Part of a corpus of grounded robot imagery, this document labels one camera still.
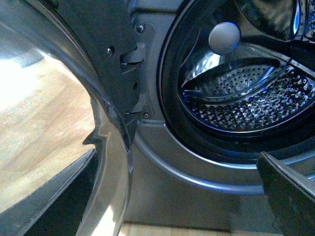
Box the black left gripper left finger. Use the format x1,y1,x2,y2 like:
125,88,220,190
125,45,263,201
0,149,95,236

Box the grey front-load washing machine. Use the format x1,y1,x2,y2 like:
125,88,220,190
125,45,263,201
126,0,315,232

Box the glass washing machine door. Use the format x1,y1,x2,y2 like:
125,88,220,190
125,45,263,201
0,0,145,236

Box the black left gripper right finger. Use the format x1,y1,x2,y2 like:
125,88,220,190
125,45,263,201
256,152,315,236

